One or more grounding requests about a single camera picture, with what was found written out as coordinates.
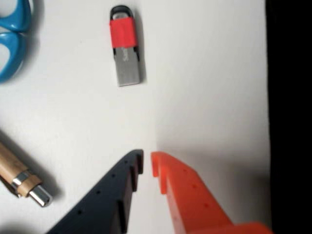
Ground dark navy gripper finger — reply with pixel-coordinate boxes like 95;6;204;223
45;149;144;234

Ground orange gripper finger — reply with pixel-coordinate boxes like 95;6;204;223
150;151;274;234

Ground silver usb stick red tape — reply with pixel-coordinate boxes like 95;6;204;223
109;5;147;87

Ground brown cardboard ballpoint pen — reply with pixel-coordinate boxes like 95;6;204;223
0;140;53;208

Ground blue handled scissors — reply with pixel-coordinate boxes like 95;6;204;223
0;0;32;83

